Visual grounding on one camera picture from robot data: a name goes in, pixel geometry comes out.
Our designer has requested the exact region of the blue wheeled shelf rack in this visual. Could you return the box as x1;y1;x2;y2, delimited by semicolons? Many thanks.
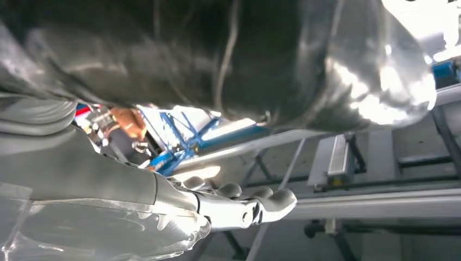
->
138;106;271;177

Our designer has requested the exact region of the grey ceiling beam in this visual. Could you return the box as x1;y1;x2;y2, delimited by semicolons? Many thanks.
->
284;187;461;221

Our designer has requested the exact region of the grey ceiling light fixture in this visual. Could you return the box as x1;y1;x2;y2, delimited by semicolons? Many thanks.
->
308;134;367;192

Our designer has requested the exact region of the black humanoid robot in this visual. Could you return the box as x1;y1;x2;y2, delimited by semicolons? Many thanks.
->
76;104;159;167

